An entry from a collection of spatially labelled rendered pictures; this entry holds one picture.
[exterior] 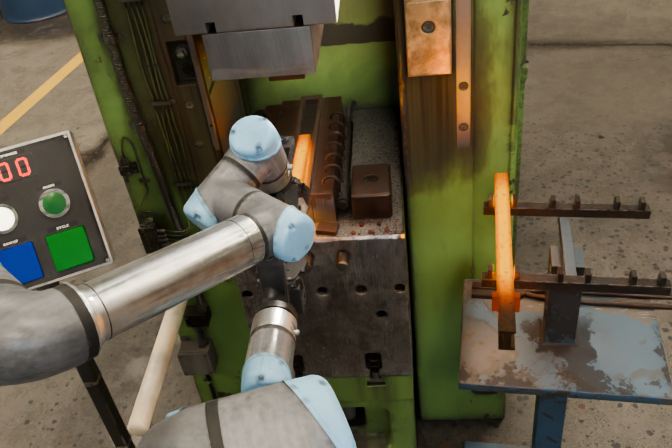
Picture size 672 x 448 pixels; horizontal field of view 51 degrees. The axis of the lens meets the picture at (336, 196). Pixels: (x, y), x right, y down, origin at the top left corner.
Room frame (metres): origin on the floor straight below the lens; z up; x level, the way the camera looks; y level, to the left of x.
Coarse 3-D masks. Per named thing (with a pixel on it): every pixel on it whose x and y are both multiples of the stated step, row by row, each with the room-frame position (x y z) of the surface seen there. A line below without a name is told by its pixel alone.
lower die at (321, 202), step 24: (312, 96) 1.63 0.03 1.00; (288, 120) 1.54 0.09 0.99; (336, 120) 1.50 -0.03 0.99; (312, 144) 1.39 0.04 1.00; (336, 144) 1.39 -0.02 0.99; (312, 168) 1.30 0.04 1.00; (336, 168) 1.32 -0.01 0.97; (312, 192) 1.22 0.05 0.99; (336, 192) 1.27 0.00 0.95; (312, 216) 1.21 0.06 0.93; (336, 216) 1.21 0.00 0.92
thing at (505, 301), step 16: (496, 176) 1.18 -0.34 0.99; (496, 192) 1.13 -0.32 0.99; (496, 208) 1.08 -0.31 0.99; (496, 224) 1.03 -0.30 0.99; (496, 240) 0.99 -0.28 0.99; (496, 256) 0.94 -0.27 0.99; (496, 272) 0.92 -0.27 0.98; (512, 272) 0.90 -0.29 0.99; (512, 288) 0.86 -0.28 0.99; (496, 304) 0.84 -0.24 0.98; (512, 304) 0.81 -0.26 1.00; (512, 320) 0.78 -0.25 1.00; (512, 336) 0.78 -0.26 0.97
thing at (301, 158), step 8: (304, 136) 1.42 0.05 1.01; (304, 144) 1.38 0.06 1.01; (296, 152) 1.35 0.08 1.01; (304, 152) 1.35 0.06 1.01; (296, 160) 1.32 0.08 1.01; (304, 160) 1.31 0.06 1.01; (296, 168) 1.28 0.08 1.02; (304, 168) 1.28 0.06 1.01; (296, 176) 1.25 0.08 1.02; (304, 176) 1.26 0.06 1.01
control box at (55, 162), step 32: (0, 160) 1.19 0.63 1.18; (32, 160) 1.20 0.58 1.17; (64, 160) 1.21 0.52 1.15; (0, 192) 1.16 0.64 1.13; (32, 192) 1.17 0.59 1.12; (64, 192) 1.18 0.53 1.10; (32, 224) 1.13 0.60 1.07; (64, 224) 1.14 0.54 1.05; (96, 224) 1.15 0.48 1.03; (96, 256) 1.12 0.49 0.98; (32, 288) 1.07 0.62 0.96
